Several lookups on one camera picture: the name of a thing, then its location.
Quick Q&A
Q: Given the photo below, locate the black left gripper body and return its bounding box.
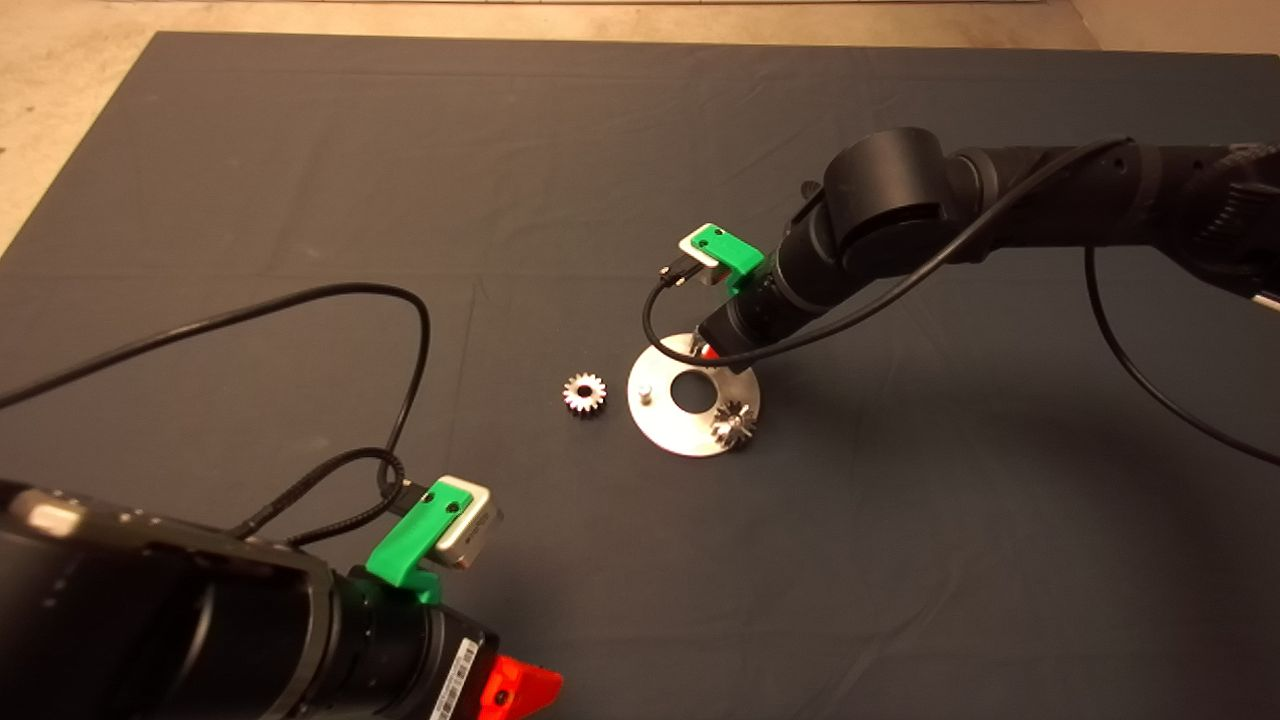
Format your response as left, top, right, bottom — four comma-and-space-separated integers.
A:
322, 567, 501, 720

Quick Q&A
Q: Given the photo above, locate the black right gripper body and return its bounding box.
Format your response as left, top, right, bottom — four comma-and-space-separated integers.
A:
695, 243, 831, 373

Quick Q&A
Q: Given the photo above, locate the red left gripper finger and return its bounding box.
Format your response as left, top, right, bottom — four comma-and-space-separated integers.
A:
478, 655, 564, 720

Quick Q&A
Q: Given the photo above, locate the dark steel planetary gear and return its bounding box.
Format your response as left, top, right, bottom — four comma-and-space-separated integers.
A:
710, 400, 758, 451

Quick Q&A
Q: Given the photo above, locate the round metal carrier plate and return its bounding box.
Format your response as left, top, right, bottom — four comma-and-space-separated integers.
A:
626, 335, 761, 459

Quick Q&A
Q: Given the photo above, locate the shiny silver planetary gear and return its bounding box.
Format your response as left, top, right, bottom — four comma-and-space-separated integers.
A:
562, 373, 607, 419

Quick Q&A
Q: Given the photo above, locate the dark grey table cloth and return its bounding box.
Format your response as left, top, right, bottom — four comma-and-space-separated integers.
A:
0, 33, 1280, 720

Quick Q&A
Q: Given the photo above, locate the green right camera mount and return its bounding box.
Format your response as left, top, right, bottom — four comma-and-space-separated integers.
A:
690, 225, 766, 296

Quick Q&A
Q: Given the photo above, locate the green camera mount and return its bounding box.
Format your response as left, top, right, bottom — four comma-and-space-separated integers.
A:
366, 480, 473, 606
690, 225, 766, 296

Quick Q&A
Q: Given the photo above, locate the smooth black right camera cable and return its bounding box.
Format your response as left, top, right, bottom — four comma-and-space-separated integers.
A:
643, 135, 1280, 469

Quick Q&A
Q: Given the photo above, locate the smooth black camera cable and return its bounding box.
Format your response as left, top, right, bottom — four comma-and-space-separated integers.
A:
0, 281, 433, 491
643, 135, 1280, 469

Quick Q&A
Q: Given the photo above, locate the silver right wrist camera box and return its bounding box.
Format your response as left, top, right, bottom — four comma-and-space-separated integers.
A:
678, 225, 731, 284

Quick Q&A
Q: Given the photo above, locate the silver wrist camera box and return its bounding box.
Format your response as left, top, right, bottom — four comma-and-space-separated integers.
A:
435, 475, 504, 571
678, 225, 731, 284

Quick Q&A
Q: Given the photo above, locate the green left camera mount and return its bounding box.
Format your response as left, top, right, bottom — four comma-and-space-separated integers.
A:
366, 480, 473, 606

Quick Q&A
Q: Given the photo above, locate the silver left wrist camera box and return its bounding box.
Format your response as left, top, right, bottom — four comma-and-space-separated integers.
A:
435, 475, 504, 571

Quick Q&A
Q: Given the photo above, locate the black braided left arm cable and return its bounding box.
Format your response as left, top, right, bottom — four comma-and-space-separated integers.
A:
235, 447, 406, 549

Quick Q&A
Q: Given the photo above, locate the smooth black left camera cable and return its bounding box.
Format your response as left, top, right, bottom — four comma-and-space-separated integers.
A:
0, 281, 433, 491

